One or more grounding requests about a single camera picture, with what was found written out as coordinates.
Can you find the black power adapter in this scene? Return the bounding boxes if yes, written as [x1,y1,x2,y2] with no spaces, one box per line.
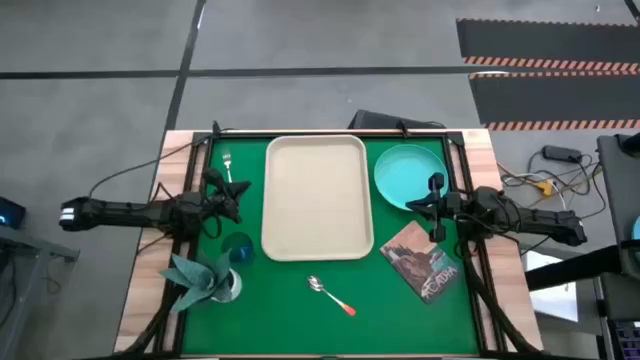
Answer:
[542,144,584,164]

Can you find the blue faceted cup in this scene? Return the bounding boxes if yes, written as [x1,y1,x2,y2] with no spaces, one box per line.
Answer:
[220,231,255,265]

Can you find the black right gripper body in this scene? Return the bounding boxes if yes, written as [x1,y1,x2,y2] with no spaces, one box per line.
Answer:
[427,172,464,245]

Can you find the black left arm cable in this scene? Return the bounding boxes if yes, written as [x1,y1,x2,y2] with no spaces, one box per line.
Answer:
[88,119,236,197]

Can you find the green table mat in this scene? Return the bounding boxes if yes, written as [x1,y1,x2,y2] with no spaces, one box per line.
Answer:
[180,137,480,356]

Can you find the Acadia picture board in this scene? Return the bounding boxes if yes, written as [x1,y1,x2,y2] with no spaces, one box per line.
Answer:
[379,220,461,305]

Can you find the black box behind table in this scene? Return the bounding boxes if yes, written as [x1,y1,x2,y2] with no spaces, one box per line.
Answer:
[348,109,447,132]

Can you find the spoon with orange handle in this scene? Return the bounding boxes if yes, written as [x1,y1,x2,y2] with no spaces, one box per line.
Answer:
[306,274,358,318]

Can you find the beige plastic tray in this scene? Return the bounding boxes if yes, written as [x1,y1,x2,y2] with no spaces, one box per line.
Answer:
[260,133,375,263]

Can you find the purple backlit keyboard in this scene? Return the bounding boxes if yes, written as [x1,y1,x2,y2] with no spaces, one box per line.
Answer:
[612,319,640,360]

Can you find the fork with orange handle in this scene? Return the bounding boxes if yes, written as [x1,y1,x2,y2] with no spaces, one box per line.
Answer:
[221,149,235,184]

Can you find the white paper sheet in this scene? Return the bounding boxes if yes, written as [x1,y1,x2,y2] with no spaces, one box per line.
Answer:
[524,249,580,323]

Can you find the black hazard-striped floor mat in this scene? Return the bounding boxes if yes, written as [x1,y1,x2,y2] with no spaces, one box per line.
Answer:
[468,71,640,132]
[455,18,640,71]

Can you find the black floor cable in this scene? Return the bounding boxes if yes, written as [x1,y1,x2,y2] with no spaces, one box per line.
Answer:
[527,149,609,221]

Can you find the black device with blue light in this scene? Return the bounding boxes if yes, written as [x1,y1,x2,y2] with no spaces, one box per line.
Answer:
[0,195,27,230]

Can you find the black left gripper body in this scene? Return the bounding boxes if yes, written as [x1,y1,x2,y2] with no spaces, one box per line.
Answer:
[199,167,245,225]

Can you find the teal round plate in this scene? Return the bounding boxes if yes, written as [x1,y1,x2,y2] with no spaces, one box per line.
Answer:
[373,143,450,211]

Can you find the black braided cable sleeve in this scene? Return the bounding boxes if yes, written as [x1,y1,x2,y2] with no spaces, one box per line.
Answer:
[457,234,539,357]
[122,284,182,355]

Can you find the grey side table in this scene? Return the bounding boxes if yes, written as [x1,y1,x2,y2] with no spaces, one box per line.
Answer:
[0,224,81,360]

